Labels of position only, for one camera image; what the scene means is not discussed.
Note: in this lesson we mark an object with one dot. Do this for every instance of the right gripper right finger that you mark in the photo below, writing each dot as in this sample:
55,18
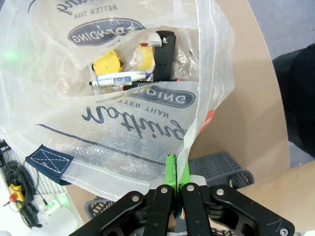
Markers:
197,211

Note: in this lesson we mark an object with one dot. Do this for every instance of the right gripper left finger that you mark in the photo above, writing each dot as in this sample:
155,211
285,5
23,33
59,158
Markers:
171,172

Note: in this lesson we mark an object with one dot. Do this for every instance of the grey plastic woven basket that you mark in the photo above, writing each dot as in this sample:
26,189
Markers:
221,164

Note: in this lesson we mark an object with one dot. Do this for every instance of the clear printed shopping bag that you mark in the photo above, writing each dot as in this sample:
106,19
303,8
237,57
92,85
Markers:
123,137

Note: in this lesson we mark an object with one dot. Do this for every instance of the white marker pen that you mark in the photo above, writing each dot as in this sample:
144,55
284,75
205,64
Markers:
115,79

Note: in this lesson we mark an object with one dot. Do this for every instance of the black stapler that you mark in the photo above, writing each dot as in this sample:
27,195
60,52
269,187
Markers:
163,56

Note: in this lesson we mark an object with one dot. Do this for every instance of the yellow tape measure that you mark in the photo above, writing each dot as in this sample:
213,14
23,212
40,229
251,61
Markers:
105,64

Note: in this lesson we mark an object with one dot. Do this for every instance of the small white eraser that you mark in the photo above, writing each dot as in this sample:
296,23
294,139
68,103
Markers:
154,39

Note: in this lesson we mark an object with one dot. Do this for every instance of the white device with green light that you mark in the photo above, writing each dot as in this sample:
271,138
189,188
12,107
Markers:
53,205

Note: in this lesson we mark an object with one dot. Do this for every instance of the person in black clothes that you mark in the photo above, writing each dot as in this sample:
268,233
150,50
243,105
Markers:
300,98

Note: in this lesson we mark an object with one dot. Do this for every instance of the yellow emergency stop pendant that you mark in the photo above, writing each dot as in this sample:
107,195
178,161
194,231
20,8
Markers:
16,189

